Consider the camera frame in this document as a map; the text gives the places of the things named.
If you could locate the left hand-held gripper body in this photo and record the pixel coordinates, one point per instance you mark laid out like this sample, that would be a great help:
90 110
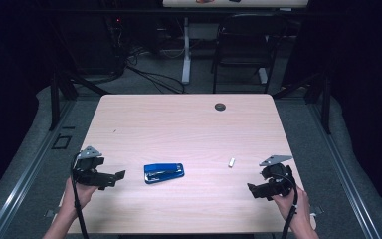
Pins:
88 176

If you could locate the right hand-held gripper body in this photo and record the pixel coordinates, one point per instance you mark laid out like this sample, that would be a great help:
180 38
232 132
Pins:
278 181

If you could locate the strip of metal staples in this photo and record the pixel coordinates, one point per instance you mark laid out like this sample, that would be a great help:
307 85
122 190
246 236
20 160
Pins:
231 162

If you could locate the blue stapler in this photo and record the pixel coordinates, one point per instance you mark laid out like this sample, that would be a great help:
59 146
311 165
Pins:
164 172

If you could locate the person's left hand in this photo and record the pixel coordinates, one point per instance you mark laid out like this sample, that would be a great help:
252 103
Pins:
78 199

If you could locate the person's right hand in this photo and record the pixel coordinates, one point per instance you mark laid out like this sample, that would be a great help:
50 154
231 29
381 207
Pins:
300 207

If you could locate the grey tape piece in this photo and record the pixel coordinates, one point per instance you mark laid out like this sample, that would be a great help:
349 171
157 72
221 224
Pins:
317 209
50 213

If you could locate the black metal stand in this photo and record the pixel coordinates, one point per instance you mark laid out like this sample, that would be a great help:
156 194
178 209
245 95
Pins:
54 99
326 106

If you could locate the black round table grommet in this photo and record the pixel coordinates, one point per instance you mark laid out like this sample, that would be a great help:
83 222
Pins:
220 107

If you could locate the short white desk leg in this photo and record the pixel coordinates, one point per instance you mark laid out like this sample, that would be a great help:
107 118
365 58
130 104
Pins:
263 75

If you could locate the dark computer tower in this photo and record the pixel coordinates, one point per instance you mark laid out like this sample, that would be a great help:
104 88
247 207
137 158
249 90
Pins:
114 43

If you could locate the long white desk leg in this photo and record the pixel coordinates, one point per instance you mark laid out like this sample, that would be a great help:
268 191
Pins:
186 59

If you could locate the black folding chair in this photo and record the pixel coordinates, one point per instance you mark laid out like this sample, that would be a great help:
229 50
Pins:
245 36

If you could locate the aluminium floor rail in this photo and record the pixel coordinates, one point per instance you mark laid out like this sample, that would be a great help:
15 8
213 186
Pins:
23 179
344 179

